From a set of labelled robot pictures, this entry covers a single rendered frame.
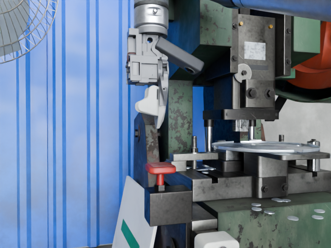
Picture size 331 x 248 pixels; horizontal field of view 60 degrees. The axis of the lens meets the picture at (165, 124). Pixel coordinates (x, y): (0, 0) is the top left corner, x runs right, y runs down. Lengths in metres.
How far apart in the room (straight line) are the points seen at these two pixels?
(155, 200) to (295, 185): 0.45
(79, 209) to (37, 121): 0.64
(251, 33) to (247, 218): 0.53
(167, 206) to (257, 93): 0.43
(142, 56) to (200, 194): 0.38
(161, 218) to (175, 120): 0.50
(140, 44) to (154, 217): 0.36
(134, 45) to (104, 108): 1.35
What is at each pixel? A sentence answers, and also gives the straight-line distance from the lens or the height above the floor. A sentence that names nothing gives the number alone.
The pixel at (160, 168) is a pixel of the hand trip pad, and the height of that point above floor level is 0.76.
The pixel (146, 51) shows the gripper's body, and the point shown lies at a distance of 0.63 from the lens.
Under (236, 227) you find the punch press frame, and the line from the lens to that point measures 0.74.
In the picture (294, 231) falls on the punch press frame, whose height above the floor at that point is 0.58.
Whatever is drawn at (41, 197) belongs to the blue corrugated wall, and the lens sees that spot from 2.04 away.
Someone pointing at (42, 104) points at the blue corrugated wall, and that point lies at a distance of 1.98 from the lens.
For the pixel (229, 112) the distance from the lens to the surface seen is 0.87.
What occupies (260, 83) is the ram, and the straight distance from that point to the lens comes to 0.88.
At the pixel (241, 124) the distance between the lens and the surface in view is 0.95.
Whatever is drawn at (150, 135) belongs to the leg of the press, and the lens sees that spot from 1.12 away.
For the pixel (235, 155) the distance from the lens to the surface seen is 0.91.
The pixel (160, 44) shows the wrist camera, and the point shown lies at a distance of 0.63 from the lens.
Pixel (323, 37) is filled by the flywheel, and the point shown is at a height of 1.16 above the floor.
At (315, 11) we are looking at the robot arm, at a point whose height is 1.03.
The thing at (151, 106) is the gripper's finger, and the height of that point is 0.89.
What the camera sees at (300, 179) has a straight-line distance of 0.93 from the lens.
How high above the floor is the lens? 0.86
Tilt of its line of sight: 1 degrees down
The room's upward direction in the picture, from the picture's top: straight up
